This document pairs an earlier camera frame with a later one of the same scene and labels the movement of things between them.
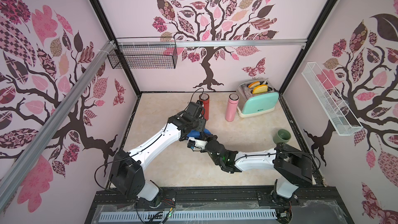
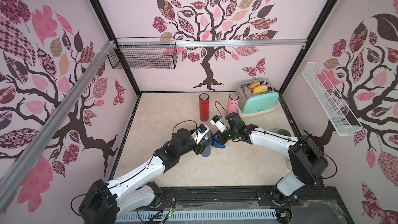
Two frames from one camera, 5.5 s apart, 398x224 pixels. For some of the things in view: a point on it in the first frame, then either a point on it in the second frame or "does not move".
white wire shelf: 343,120 does not move
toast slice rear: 254,84 does not move
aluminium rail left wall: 15,176 does not move
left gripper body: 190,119 → 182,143
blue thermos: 193,133 → 208,137
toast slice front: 260,88 does not move
